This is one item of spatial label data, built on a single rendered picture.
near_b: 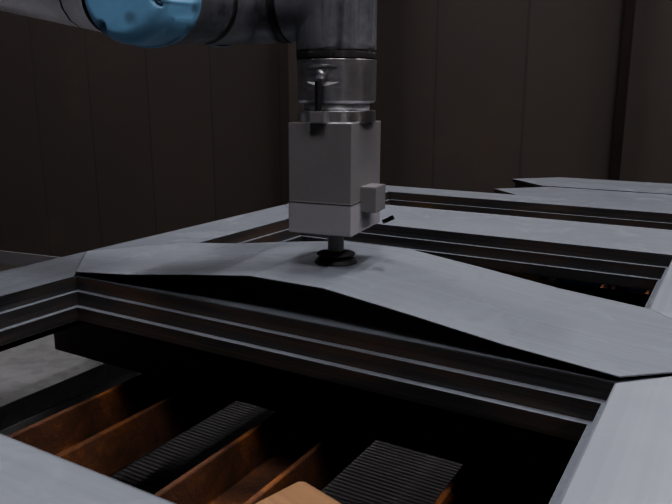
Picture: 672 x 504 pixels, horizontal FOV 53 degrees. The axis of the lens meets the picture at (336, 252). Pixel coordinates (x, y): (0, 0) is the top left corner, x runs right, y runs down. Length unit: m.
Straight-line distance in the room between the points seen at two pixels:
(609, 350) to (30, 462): 0.41
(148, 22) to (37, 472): 0.32
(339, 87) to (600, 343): 0.31
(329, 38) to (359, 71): 0.04
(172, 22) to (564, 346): 0.39
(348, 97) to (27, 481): 0.40
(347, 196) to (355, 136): 0.05
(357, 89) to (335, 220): 0.12
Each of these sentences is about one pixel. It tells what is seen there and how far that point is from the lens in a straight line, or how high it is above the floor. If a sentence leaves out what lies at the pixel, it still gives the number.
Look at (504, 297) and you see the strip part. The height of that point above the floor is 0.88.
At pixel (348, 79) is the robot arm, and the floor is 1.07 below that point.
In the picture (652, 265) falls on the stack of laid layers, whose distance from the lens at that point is 0.95.
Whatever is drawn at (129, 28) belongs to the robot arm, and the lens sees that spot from 0.55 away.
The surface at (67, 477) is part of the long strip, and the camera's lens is 0.40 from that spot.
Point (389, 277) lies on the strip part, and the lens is 0.64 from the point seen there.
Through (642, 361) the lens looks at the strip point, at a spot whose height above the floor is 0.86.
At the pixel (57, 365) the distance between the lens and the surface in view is 1.06.
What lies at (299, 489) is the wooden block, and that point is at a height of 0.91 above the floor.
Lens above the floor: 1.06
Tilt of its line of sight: 13 degrees down
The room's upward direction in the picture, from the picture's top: straight up
